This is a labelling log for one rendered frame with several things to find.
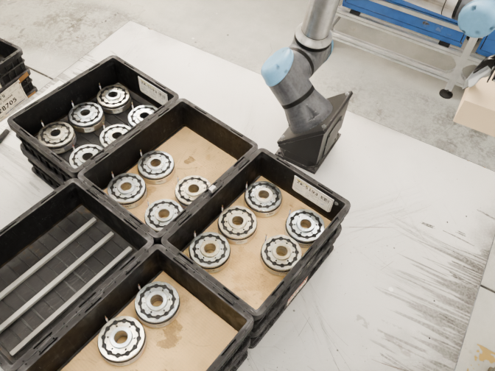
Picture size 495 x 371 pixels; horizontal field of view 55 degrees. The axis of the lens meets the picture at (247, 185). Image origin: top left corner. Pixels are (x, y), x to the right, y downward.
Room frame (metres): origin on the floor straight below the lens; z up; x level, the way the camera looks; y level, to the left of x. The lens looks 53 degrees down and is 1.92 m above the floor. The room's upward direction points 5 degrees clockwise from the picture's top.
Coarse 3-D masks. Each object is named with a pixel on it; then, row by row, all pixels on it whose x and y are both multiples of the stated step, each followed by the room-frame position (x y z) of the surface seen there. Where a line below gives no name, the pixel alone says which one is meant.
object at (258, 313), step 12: (252, 156) 0.85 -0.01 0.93; (276, 156) 0.86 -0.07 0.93; (240, 168) 0.81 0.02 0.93; (288, 168) 0.82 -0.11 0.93; (228, 180) 0.76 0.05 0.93; (312, 180) 0.79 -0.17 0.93; (216, 192) 0.72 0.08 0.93; (204, 204) 0.68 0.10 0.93; (348, 204) 0.72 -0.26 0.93; (192, 216) 0.64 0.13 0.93; (336, 216) 0.68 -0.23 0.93; (324, 240) 0.61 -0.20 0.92; (180, 252) 0.54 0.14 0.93; (312, 252) 0.57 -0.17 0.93; (192, 264) 0.51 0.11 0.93; (300, 264) 0.54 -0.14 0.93; (204, 276) 0.49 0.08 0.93; (288, 276) 0.50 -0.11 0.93; (276, 288) 0.47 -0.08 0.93; (240, 300) 0.43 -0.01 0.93; (264, 300) 0.44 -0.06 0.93; (252, 312) 0.41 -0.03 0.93; (264, 312) 0.42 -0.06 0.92
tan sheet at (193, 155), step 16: (176, 144) 0.96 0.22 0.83; (192, 144) 0.97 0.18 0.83; (208, 144) 0.97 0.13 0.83; (176, 160) 0.90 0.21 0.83; (192, 160) 0.90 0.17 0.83; (208, 160) 0.91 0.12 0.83; (224, 160) 0.91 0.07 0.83; (176, 176) 0.84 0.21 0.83; (208, 176) 0.85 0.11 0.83; (160, 192) 0.78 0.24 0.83; (192, 192) 0.79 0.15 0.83; (144, 208) 0.72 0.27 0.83
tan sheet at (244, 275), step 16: (288, 208) 0.76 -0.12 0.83; (304, 208) 0.76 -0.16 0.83; (272, 224) 0.70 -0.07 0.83; (256, 240) 0.65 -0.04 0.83; (240, 256) 0.60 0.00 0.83; (256, 256) 0.60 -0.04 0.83; (224, 272) 0.55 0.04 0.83; (240, 272) 0.55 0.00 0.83; (256, 272) 0.56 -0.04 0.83; (240, 288) 0.51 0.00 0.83; (256, 288) 0.51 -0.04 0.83; (272, 288) 0.52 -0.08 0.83; (256, 304) 0.47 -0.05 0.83
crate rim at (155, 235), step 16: (160, 112) 0.99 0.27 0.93; (144, 128) 0.92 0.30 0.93; (224, 128) 0.95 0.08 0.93; (256, 144) 0.90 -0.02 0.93; (96, 160) 0.79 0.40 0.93; (80, 176) 0.74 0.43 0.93; (224, 176) 0.78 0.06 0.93; (96, 192) 0.69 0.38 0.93; (208, 192) 0.72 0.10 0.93; (192, 208) 0.67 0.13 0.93; (144, 224) 0.61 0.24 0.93; (160, 240) 0.58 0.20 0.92
